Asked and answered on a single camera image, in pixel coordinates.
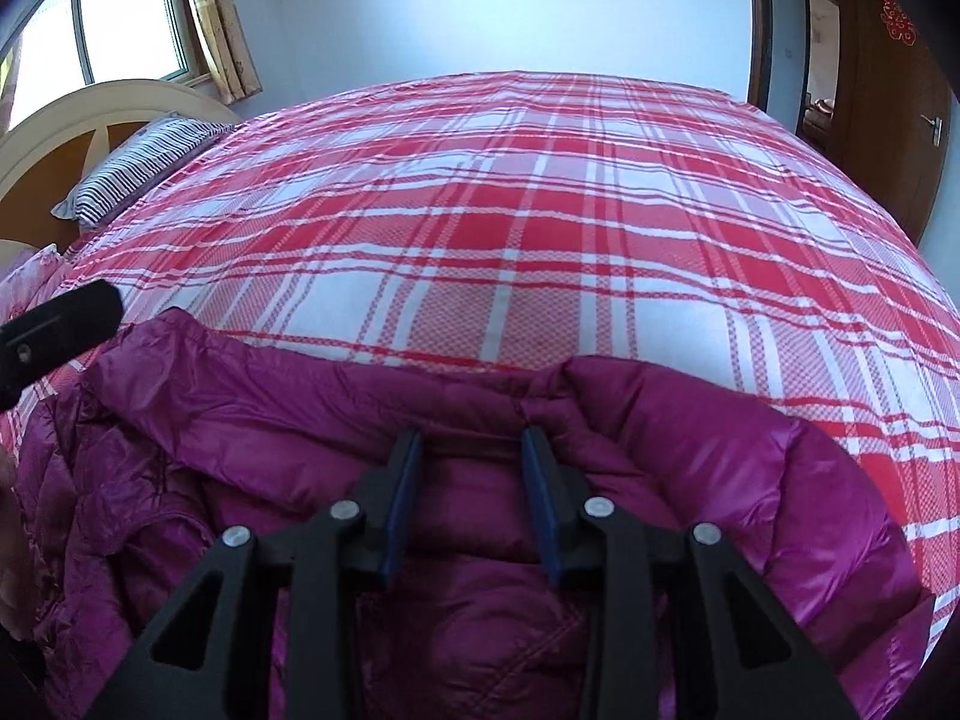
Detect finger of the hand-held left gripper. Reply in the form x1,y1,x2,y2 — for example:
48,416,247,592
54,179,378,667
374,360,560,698
0,280,126,413

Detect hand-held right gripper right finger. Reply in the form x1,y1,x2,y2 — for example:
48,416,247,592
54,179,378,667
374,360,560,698
521,425,860,720

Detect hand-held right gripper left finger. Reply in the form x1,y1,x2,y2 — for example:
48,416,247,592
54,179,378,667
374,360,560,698
82,430,426,720

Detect purple down jacket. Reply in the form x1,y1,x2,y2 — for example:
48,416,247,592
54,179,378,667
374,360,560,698
15,307,938,720

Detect folded pink floral quilt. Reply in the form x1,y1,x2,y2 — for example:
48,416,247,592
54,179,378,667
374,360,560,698
0,244,61,308

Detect striped pillow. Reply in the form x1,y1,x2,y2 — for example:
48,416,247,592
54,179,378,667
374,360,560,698
51,116,237,230

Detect cream and brown headboard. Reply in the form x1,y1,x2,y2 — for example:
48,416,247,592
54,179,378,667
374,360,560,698
0,79,245,256

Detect bed with red plaid sheet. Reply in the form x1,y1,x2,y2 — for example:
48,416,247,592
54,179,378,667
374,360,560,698
0,71,960,616

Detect window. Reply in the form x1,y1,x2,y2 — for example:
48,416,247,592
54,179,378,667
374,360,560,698
0,0,203,136

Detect yellow curtain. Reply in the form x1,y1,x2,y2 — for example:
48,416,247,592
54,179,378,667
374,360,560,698
180,0,263,106

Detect brown wooden door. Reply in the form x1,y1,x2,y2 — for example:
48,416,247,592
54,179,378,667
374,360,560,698
829,0,953,245

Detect red paper door decoration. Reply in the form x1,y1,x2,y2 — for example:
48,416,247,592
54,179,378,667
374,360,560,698
879,0,917,46

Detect dark wooden door frame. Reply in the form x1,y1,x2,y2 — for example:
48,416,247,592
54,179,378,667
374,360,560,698
746,0,841,158

